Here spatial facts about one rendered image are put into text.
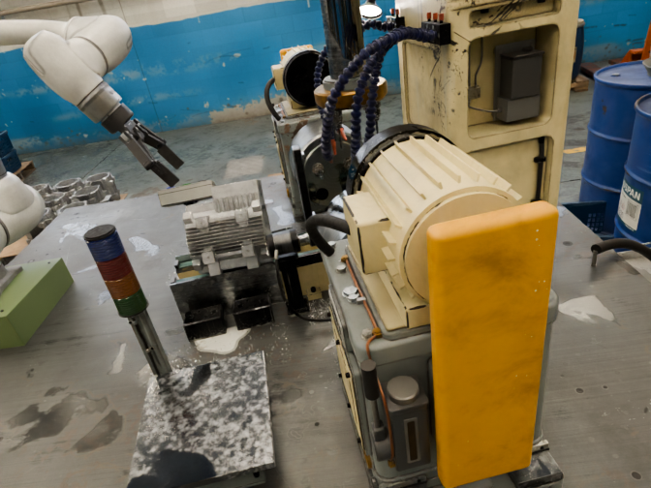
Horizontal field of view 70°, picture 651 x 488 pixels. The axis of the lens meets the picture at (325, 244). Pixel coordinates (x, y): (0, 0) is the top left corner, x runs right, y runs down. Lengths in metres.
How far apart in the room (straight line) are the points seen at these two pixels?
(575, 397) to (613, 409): 0.06
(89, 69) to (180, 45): 5.65
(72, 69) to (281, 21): 5.55
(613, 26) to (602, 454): 7.13
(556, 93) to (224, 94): 5.95
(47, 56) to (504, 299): 1.06
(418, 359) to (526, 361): 0.14
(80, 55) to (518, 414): 1.12
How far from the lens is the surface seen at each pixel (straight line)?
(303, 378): 1.10
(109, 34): 1.35
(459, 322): 0.52
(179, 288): 1.30
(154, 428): 0.96
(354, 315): 0.66
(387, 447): 0.69
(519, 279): 0.52
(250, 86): 6.82
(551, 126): 1.25
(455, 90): 1.10
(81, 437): 1.20
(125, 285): 1.01
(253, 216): 1.20
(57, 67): 1.24
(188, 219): 1.23
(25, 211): 1.80
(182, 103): 7.03
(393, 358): 0.63
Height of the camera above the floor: 1.57
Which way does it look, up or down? 30 degrees down
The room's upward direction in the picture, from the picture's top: 10 degrees counter-clockwise
